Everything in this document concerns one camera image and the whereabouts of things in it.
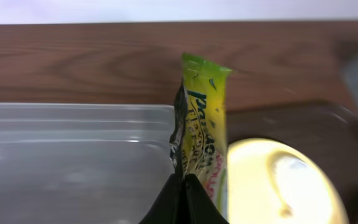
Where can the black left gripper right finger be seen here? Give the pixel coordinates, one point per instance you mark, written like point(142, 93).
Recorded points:
point(200, 207)

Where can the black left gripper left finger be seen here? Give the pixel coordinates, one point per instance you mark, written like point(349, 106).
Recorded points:
point(170, 205)

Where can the yellow plate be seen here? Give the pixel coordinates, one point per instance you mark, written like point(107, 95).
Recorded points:
point(270, 182)

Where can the yellow green snack wrapper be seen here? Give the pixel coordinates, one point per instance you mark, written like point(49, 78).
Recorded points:
point(199, 141)

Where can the clear plastic waste bin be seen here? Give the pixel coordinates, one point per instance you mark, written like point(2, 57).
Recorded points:
point(79, 163)

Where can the brown serving tray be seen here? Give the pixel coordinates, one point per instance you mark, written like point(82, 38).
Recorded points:
point(325, 132)

